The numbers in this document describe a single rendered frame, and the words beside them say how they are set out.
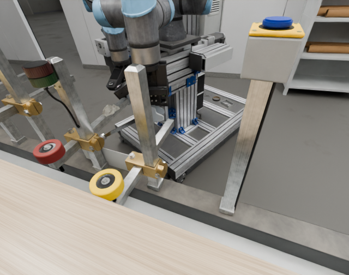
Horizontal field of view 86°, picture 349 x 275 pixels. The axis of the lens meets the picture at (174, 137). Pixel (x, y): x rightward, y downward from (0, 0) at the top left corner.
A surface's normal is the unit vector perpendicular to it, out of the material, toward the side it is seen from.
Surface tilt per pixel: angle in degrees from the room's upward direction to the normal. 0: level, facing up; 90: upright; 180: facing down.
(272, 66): 90
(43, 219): 0
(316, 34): 90
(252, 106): 90
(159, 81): 90
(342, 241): 0
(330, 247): 0
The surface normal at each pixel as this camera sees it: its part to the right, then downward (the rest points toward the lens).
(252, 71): -0.37, 0.62
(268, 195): -0.04, -0.76
